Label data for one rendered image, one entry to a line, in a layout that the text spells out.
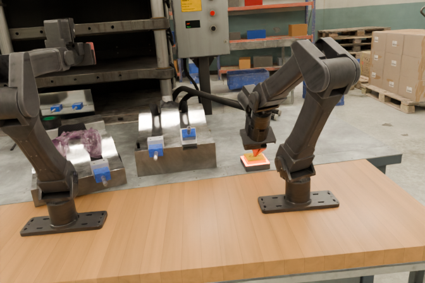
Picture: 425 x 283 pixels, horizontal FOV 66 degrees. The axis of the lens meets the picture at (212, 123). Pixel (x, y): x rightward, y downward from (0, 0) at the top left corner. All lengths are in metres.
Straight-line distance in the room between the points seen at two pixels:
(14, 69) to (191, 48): 1.28
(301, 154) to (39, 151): 0.59
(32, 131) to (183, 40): 1.26
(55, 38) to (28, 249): 0.52
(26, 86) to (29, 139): 0.12
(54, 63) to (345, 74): 0.65
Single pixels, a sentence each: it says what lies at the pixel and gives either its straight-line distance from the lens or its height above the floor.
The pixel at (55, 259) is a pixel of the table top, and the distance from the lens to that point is 0.84.
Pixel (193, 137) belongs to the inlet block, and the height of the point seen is 0.92.
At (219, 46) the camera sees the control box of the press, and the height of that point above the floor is 1.12.
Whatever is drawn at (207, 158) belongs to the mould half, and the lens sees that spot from 1.09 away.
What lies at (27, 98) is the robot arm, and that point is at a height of 1.15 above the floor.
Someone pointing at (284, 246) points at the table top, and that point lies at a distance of 0.77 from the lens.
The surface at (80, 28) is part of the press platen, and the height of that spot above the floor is 1.27.
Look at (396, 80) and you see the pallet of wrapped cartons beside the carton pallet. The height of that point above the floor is 0.33.
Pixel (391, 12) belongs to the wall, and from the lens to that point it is 8.54.
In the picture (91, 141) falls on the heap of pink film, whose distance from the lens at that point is 1.19.
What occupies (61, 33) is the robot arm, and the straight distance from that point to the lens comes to 0.98.
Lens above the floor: 1.27
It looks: 18 degrees down
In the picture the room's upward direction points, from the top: 4 degrees counter-clockwise
